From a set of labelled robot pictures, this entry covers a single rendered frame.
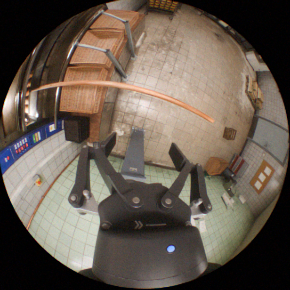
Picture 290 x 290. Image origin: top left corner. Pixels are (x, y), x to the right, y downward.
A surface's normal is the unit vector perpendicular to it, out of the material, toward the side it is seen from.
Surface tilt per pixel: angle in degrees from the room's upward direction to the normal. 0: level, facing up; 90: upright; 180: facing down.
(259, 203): 90
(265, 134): 90
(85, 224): 90
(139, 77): 0
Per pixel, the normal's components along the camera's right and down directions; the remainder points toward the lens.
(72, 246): 0.29, -0.87
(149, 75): 0.02, 0.42
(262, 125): -0.96, -0.27
